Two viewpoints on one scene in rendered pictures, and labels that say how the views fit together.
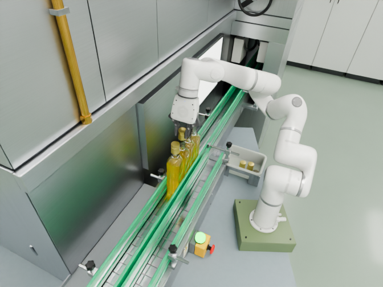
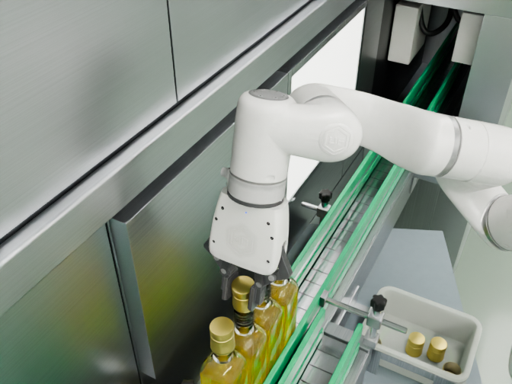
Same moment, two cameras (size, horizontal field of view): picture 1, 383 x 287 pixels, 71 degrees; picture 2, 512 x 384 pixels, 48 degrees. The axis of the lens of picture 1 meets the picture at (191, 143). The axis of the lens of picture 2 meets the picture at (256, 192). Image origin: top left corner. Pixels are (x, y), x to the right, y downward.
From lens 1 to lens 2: 31 cm
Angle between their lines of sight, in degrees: 5
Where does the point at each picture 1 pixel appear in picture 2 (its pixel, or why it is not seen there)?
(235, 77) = (395, 140)
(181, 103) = (237, 219)
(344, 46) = not seen: outside the picture
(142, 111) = (126, 241)
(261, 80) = (474, 149)
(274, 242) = not seen: outside the picture
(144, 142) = (139, 315)
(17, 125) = not seen: outside the picture
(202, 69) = (293, 126)
